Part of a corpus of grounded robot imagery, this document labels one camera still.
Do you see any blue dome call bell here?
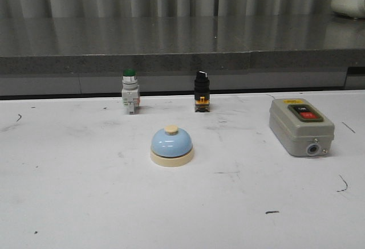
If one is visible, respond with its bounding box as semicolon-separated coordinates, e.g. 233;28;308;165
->
150;125;194;167

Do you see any black selector switch module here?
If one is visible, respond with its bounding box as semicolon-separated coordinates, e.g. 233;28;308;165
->
194;71;210;112

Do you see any green pushbutton switch module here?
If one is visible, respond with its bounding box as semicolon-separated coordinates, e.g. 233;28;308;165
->
121;69;140;115

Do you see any grey on off switch box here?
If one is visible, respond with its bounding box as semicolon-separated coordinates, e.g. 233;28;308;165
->
269;99;335;157

